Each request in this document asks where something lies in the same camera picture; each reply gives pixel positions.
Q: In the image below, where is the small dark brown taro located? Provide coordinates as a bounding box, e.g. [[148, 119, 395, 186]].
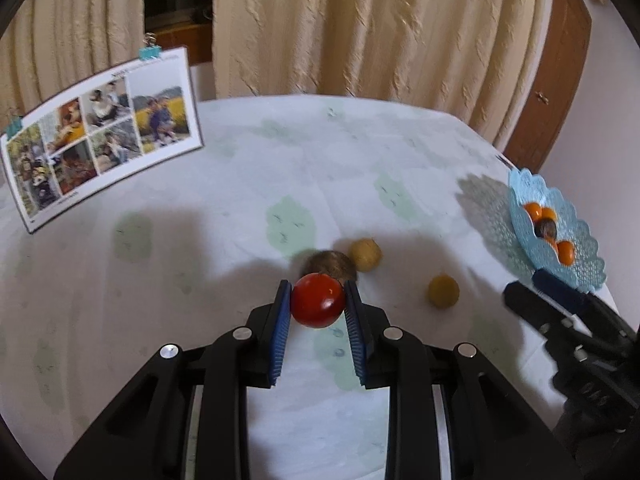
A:
[[299, 250, 359, 285]]

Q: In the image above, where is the brown wooden door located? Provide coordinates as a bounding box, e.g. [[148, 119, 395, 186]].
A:
[[502, 0, 593, 174]]

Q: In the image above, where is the beige longan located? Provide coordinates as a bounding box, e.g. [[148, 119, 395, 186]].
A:
[[348, 238, 383, 273]]

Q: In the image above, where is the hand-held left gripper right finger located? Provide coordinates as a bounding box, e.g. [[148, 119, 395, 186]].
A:
[[341, 281, 582, 480]]

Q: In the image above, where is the photo collage board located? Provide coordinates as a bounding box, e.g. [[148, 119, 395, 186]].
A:
[[0, 46, 205, 234]]

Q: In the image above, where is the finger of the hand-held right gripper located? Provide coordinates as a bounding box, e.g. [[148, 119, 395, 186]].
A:
[[502, 281, 576, 342], [532, 268, 601, 317]]

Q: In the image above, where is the red tomato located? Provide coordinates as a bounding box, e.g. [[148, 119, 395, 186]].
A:
[[290, 273, 347, 329]]

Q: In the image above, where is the blue lace plastic basket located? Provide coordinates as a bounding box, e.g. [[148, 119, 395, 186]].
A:
[[507, 167, 607, 293]]

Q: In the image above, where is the cream curtain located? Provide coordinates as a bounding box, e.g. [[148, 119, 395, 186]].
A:
[[0, 0, 147, 121], [212, 0, 553, 148]]

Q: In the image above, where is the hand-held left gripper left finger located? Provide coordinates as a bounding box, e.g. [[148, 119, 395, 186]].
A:
[[54, 280, 293, 480]]

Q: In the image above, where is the olive brown longan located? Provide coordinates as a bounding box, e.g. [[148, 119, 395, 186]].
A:
[[427, 273, 460, 309]]

